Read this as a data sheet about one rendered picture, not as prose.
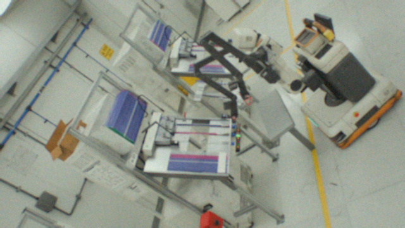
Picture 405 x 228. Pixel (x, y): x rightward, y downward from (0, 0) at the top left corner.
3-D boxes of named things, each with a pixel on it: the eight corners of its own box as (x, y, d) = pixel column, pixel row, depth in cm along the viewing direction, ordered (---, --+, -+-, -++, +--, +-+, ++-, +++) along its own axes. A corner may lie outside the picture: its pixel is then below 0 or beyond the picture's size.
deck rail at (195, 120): (231, 123, 347) (231, 118, 343) (231, 125, 345) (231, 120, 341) (159, 120, 354) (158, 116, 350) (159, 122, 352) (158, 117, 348)
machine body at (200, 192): (254, 170, 389) (215, 139, 364) (256, 228, 337) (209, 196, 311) (212, 192, 423) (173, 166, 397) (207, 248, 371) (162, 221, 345)
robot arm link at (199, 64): (190, 65, 298) (188, 63, 308) (197, 79, 302) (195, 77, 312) (237, 40, 299) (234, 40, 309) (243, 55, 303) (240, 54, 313)
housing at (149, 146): (162, 123, 352) (161, 112, 343) (153, 160, 316) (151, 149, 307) (155, 123, 353) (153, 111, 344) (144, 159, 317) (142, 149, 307)
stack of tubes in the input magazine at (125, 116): (147, 104, 336) (124, 87, 325) (134, 143, 298) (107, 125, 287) (139, 111, 343) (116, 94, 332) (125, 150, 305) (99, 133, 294)
